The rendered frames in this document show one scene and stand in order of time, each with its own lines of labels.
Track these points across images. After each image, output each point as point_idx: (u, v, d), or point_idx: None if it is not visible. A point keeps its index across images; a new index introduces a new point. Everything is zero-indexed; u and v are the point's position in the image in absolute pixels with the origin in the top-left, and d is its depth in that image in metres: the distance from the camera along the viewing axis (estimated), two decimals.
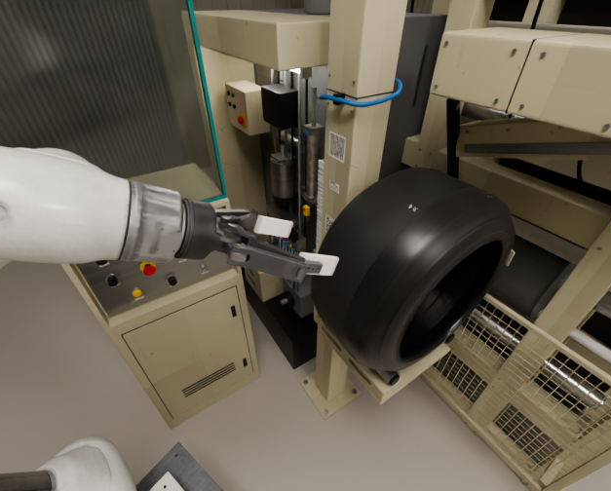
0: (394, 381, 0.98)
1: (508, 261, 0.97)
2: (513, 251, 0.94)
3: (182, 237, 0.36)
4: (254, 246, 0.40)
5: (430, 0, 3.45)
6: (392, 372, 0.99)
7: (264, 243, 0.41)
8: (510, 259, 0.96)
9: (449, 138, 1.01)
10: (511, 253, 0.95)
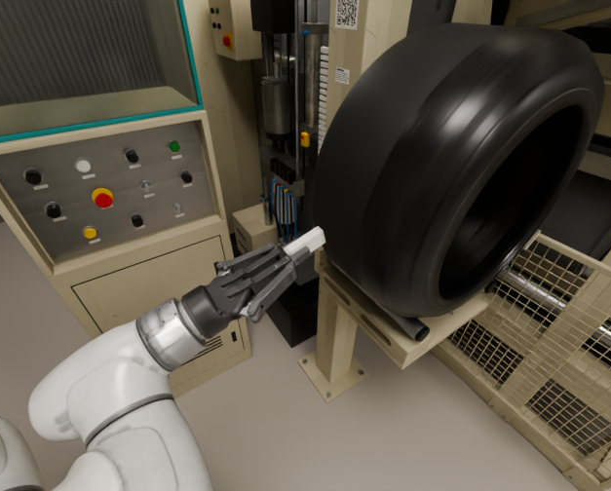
0: (429, 330, 0.74)
1: (527, 244, 0.81)
2: (539, 230, 0.80)
3: None
4: (248, 275, 0.50)
5: None
6: None
7: None
8: (531, 241, 0.81)
9: (495, 15, 0.76)
10: (535, 233, 0.81)
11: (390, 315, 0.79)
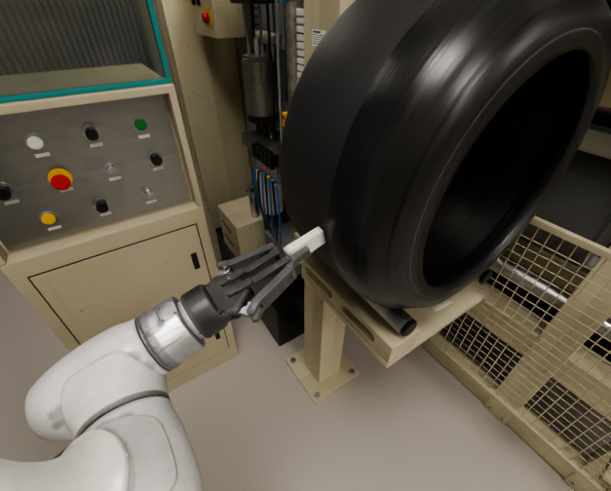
0: (407, 327, 0.65)
1: (438, 307, 0.68)
2: (449, 301, 0.70)
3: None
4: (248, 274, 0.50)
5: None
6: (405, 316, 0.66)
7: None
8: (442, 306, 0.68)
9: None
10: (445, 302, 0.70)
11: None
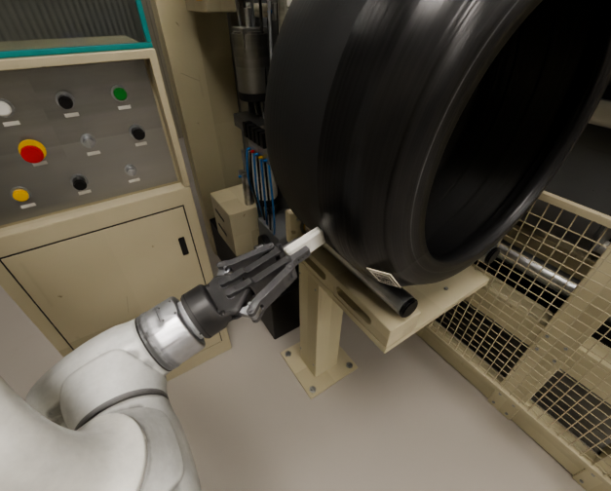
0: (414, 302, 0.59)
1: (390, 276, 0.47)
2: (399, 285, 0.50)
3: None
4: (248, 274, 0.50)
5: None
6: (410, 295, 0.61)
7: None
8: (395, 280, 0.48)
9: None
10: (394, 283, 0.50)
11: (370, 289, 0.66)
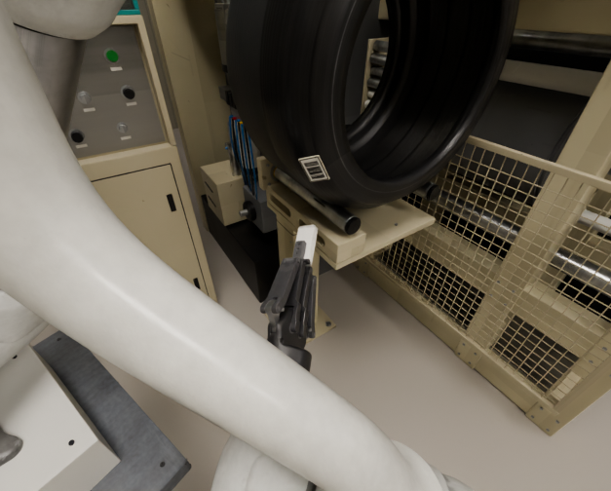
0: (348, 229, 0.70)
1: (319, 162, 0.56)
2: (327, 177, 0.59)
3: None
4: (302, 309, 0.47)
5: None
6: (343, 219, 0.71)
7: (305, 301, 0.47)
8: (323, 166, 0.57)
9: None
10: (324, 174, 0.58)
11: None
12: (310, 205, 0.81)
